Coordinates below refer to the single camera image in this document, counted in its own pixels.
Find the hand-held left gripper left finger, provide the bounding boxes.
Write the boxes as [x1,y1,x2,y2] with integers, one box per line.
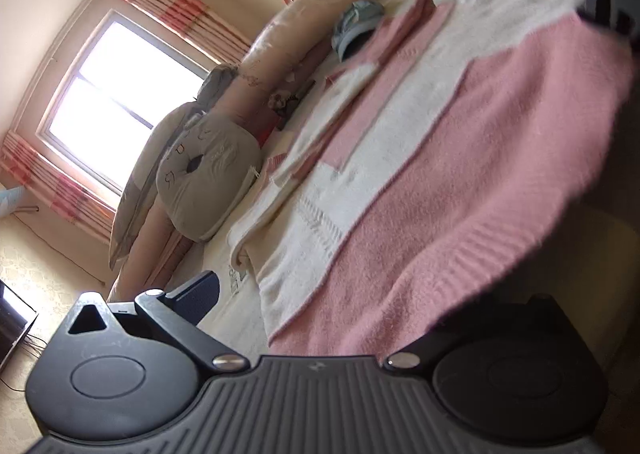
[66,270,251,376]

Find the wall power cables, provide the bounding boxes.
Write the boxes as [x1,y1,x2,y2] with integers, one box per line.
[0,334,46,390]

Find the long pink floral pillow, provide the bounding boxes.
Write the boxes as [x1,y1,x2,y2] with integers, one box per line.
[107,0,376,305]

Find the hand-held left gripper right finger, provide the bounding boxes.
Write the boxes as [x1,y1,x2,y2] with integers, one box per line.
[383,293,574,377]

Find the grey cat face cushion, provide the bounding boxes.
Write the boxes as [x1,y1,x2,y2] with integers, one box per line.
[156,113,262,242]

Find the grey fabric flower clip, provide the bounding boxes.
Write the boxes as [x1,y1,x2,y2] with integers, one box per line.
[268,91,301,117]

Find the window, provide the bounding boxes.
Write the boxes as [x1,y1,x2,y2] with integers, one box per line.
[45,9,211,195]

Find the pink checked curtain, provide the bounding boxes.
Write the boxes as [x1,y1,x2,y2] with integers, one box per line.
[0,131,118,242]
[102,0,251,67]

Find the blue denim cap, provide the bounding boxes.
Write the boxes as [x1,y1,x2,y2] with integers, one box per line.
[331,0,386,62]

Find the grey patterned pillow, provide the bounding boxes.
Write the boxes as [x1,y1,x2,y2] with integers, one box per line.
[109,101,206,270]

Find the folded grey-green clothes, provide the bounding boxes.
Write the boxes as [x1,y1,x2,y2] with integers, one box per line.
[197,64,238,110]

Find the pink and white knit sweater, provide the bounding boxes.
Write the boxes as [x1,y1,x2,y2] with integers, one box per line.
[229,0,636,360]

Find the black flat television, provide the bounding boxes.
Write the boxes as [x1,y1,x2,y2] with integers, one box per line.
[0,279,40,370]

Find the light blue printed cover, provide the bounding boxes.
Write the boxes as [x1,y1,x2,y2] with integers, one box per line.
[0,184,26,217]

